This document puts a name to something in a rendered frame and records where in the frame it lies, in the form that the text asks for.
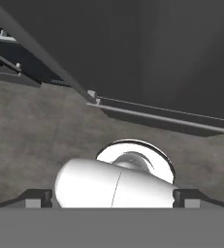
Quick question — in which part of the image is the dark grey fridge door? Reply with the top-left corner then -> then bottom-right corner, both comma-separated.
0,0 -> 224,138

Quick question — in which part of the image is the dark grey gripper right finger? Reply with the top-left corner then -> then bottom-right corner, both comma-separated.
173,188 -> 224,209

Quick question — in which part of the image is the white round object with black rim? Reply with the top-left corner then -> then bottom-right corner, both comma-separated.
53,139 -> 179,209

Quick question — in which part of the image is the grey bar cupboard handle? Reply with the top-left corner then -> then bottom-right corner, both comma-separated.
0,46 -> 23,78
0,29 -> 18,43

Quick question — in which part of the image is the dark cupboard front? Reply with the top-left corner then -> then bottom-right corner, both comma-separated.
0,24 -> 73,89

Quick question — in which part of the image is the long grey fridge door handle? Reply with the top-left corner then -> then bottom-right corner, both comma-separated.
85,89 -> 224,136

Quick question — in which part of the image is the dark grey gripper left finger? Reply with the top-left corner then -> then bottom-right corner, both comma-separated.
0,188 -> 53,209

